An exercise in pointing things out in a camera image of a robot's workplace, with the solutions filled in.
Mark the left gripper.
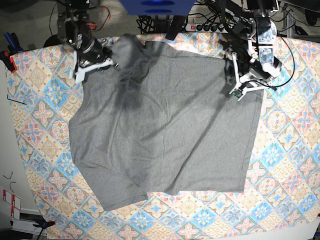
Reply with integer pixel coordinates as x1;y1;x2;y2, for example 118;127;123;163
222;49;277;95

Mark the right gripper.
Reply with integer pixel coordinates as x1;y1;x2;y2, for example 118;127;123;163
77;39;119;68

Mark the grey T-shirt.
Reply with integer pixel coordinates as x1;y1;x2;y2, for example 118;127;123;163
68;35;263;211

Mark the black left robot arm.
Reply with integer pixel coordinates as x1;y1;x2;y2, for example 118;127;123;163
221;0;282;101

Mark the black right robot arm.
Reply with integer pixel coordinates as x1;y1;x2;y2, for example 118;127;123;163
56;0;112;68

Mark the white power strip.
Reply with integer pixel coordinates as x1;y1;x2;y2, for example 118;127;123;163
185;23;227;33

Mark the red black clamp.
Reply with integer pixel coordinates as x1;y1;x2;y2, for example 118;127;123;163
0;51;17;73

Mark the patterned tile tablecloth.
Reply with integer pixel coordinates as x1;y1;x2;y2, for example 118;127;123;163
5;39;320;240

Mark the red white label tag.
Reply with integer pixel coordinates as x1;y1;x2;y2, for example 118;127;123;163
0;189;22;220

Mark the blue orange bottom clamp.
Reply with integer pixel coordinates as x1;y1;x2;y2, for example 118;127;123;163
32;219;56;240

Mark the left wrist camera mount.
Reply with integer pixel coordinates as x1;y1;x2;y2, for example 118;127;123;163
229;51;268;102

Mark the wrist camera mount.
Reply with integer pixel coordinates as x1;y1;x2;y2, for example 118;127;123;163
73;50;114;84
229;51;268;102

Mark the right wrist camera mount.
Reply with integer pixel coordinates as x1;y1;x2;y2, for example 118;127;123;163
73;50;114;84

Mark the black cable bundle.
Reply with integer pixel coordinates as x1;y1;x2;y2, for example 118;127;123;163
136;15;173;35

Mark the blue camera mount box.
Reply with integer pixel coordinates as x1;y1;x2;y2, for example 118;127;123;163
120;0;196;16

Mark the black mount post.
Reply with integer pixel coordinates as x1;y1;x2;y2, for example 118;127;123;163
165;15;187;41

